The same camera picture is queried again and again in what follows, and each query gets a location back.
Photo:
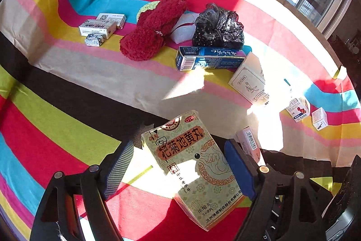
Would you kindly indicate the small white blue medicine box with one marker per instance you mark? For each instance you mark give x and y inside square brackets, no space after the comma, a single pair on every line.
[94,40]

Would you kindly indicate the green round sponge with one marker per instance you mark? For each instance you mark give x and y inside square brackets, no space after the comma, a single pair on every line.
[142,11]

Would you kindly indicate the beige green medicine box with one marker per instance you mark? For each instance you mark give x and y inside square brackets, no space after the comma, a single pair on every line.
[194,162]

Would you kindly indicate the grey white pouch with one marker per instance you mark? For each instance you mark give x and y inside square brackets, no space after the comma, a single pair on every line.
[183,29]

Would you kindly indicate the white red medicine box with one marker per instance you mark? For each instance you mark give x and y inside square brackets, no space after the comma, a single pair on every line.
[96,28]

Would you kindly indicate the white medicine box green frog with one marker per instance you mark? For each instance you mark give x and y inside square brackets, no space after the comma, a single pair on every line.
[112,19]

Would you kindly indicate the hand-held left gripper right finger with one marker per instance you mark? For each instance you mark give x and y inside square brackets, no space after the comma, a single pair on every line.
[239,170]

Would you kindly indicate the striped colourful cloth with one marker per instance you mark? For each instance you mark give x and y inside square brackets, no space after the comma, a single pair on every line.
[84,105]

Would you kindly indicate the red fuzzy sock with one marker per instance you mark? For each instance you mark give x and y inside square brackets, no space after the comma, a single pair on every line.
[152,29]

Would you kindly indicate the blue long carton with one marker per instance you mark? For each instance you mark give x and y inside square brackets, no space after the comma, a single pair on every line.
[208,59]

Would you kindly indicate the black lace scrunchie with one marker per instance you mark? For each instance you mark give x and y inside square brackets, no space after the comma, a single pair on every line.
[217,27]

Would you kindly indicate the small box red figure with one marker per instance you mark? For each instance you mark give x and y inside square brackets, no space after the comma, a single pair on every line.
[297,109]

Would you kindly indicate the pink white box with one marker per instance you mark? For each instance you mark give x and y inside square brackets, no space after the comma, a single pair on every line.
[249,142]

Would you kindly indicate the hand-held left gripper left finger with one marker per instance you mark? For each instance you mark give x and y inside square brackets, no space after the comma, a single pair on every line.
[121,167]

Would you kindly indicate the white box line drawing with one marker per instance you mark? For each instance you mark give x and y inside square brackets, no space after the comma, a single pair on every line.
[249,80]

